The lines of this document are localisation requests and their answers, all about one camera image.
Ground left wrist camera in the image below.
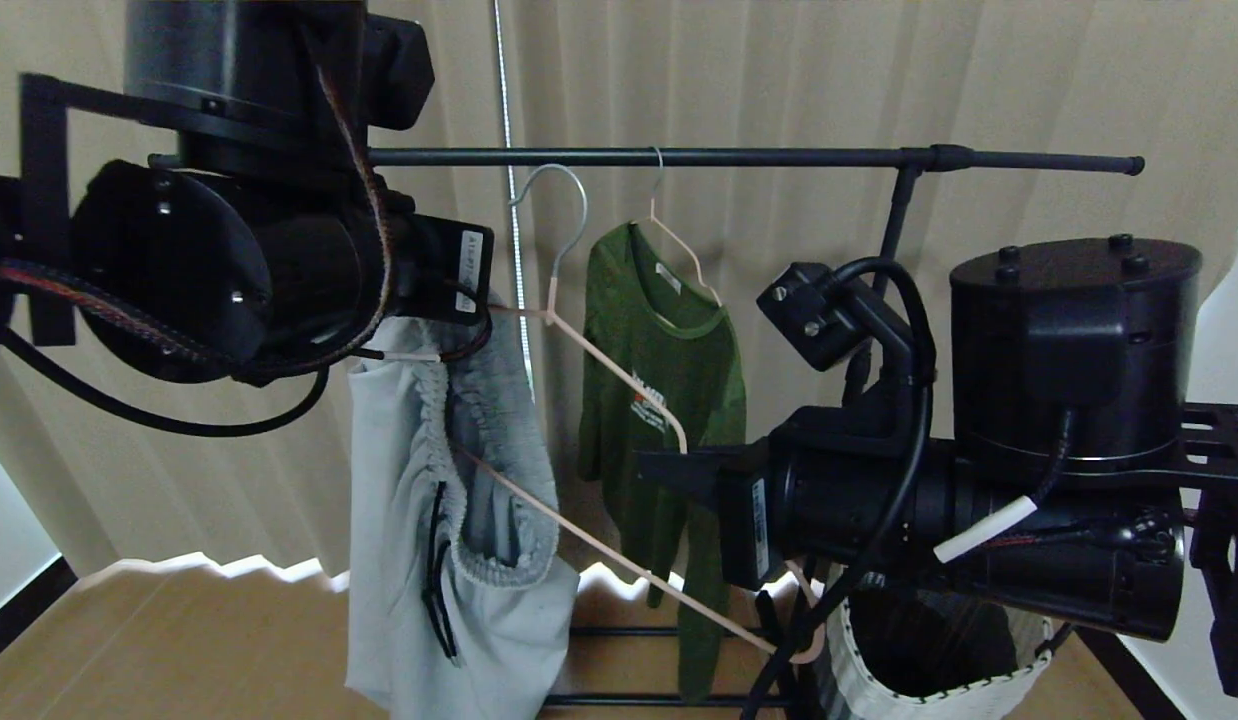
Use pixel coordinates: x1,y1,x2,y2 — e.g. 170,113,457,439
362,13,437,132

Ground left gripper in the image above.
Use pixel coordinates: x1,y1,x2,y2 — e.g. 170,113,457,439
71,158,496,388

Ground white laundry basket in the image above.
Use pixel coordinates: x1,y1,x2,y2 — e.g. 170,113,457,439
824,585,1075,720

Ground green sleeveless shirt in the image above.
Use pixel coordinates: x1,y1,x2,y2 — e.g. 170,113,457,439
577,222,748,701

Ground pink clothes hanger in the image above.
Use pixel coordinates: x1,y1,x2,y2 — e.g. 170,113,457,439
507,164,828,666
634,148,725,331

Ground pale grey garment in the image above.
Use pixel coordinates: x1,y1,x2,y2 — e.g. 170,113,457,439
344,290,580,720

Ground black clothes rack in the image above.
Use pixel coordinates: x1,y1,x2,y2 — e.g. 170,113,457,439
147,143,1146,720

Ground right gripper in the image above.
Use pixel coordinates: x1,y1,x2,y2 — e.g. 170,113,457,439
717,405,1187,643

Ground beige curtain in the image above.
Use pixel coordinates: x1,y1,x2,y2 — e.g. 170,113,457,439
0,0,1238,591

